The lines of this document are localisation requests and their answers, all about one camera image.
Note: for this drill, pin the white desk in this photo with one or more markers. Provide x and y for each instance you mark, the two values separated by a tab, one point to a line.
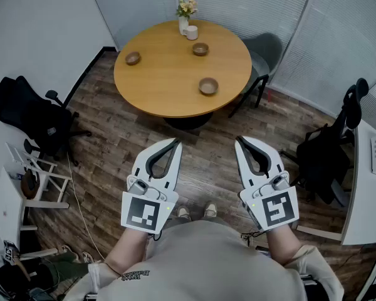
363	183
7	205

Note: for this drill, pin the black table base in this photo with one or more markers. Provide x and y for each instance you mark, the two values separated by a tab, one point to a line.
188	122

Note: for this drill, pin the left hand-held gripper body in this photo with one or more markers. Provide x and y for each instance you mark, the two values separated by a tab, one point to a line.
141	213

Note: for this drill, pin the brown ceramic bowl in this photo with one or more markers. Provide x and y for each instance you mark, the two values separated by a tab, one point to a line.
208	86
133	58
200	49

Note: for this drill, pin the person's right forearm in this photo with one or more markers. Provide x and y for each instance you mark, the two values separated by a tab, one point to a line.
282	246

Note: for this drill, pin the person's right shoe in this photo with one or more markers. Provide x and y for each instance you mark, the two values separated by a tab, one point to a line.
210	209

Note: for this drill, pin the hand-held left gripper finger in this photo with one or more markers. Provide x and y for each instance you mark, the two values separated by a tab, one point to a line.
175	168
141	161

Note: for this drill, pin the person's left forearm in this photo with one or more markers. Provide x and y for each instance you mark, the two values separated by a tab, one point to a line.
125	249

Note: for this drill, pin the black office chair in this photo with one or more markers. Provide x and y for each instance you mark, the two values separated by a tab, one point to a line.
319	165
44	121

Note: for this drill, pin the person's shoe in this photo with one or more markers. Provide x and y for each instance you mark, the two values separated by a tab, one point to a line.
210	209
184	212

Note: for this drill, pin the white vase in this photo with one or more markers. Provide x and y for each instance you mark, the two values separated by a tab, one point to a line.
183	27

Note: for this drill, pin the grey shell chair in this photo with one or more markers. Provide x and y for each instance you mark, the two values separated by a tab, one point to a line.
266	49

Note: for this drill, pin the person's left shoe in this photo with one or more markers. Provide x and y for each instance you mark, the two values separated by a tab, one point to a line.
184	212

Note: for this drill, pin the white mug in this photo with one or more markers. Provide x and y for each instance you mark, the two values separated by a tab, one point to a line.
192	32

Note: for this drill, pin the yellow flower bouquet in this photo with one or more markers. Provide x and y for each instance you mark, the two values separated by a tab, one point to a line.
186	8

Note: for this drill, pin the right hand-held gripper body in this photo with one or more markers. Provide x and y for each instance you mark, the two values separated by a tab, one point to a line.
279	212

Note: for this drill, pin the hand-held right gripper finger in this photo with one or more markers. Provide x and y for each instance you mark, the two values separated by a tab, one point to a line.
242	165
274	157

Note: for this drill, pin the person's trousers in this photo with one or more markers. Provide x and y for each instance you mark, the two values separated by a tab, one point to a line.
194	222

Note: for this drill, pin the person's beige shirt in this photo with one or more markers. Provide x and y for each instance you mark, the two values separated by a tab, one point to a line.
200	262

